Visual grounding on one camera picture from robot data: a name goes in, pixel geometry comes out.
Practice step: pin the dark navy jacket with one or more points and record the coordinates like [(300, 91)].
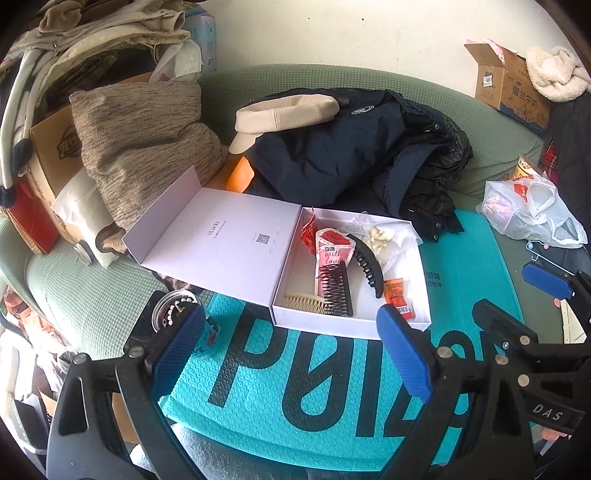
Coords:
[(323, 147)]

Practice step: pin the crumpled white plastic bag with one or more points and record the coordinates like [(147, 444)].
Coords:
[(180, 62)]

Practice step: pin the black banana hair clip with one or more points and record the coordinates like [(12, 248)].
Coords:
[(369, 272)]

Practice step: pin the red candy packet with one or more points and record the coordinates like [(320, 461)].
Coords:
[(308, 237)]

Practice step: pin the beige cap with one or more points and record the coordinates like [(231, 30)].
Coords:
[(277, 115)]

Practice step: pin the clear plastic packet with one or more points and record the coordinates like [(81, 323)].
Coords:
[(360, 221)]

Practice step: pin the teal bubble mailer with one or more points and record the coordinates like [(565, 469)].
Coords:
[(323, 392)]

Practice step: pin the white gift box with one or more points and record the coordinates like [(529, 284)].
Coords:
[(231, 230)]

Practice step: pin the clothes hanger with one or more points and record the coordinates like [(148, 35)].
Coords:
[(531, 251)]

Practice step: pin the red plaid cloth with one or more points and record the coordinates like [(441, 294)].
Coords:
[(550, 159)]

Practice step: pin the open cardboard box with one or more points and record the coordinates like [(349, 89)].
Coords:
[(512, 87)]

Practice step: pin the orange snack packet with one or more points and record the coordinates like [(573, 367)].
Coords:
[(398, 297)]

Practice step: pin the brown cardboard box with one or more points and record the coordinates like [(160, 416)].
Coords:
[(51, 147)]

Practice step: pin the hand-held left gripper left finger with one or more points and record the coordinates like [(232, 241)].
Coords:
[(180, 346)]

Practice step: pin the orange cloth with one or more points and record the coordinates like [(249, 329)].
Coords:
[(240, 175)]

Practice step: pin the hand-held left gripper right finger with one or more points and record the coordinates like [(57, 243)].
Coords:
[(406, 355)]

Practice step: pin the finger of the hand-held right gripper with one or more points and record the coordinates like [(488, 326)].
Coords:
[(498, 321), (545, 277)]

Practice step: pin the white plastic shopping bag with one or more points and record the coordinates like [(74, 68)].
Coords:
[(526, 207)]

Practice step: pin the brown knit pillow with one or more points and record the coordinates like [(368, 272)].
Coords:
[(138, 138)]

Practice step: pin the black hair comb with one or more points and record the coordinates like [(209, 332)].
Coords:
[(341, 286)]

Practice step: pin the pile of pale clothes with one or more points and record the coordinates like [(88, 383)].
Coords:
[(92, 46)]

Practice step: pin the paper snack cup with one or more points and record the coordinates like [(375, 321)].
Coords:
[(526, 170)]

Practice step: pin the dark cloth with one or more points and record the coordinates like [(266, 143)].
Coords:
[(572, 124)]

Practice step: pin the green sofa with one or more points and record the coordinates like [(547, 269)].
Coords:
[(92, 295)]

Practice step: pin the clear jar blue label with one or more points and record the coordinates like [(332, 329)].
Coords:
[(171, 307)]

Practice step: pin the white fluffy cloth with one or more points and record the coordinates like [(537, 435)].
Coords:
[(558, 74)]

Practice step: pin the red box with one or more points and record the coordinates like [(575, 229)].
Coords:
[(32, 217)]

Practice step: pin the pink sachet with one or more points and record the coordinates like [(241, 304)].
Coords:
[(330, 251)]

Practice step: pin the cream hair comb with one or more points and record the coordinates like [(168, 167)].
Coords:
[(302, 302)]

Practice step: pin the blue tissue box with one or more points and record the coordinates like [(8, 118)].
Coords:
[(203, 37)]

